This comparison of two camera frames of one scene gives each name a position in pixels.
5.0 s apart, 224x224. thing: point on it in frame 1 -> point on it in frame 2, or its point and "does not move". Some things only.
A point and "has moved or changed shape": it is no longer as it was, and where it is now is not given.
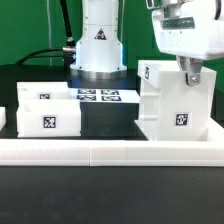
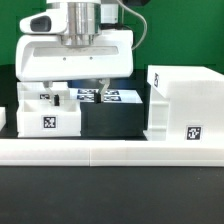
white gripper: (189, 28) -> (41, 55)
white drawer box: (43, 90) does not move
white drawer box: (48, 118) does not move
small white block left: (2, 117) does not move
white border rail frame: (109, 153) does not move
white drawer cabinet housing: (173, 110) has moved or changed shape
